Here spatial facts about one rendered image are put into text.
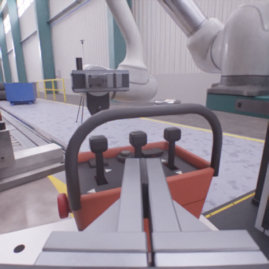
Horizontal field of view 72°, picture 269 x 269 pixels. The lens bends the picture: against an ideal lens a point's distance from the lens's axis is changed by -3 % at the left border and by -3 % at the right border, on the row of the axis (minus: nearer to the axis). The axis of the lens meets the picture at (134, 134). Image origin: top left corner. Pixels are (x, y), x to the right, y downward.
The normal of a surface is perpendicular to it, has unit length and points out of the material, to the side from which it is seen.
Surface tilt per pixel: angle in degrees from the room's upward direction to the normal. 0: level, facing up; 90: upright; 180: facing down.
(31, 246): 0
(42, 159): 71
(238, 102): 90
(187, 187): 97
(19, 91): 90
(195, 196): 97
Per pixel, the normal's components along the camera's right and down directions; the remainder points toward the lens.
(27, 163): 0.65, -0.13
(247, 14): -0.51, -0.11
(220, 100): -0.89, 0.14
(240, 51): -0.70, 0.21
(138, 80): 0.38, 0.15
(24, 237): -0.01, -0.96
